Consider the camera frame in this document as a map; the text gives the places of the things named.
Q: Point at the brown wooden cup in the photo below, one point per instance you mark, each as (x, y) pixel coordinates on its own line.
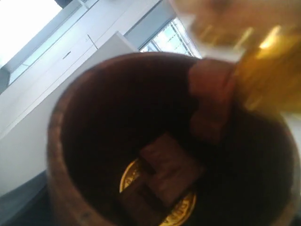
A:
(157, 139)

